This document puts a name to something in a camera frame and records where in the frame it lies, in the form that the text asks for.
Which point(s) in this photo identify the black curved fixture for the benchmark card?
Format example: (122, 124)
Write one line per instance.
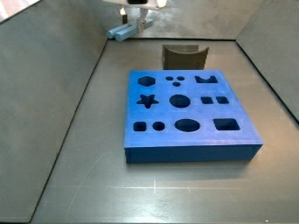
(184, 57)

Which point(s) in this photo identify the blue shape sorter block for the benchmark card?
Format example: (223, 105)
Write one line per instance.
(184, 118)

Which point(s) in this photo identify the light blue square-circle object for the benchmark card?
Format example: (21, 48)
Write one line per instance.
(127, 30)

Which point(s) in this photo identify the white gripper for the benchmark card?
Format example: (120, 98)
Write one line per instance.
(144, 5)

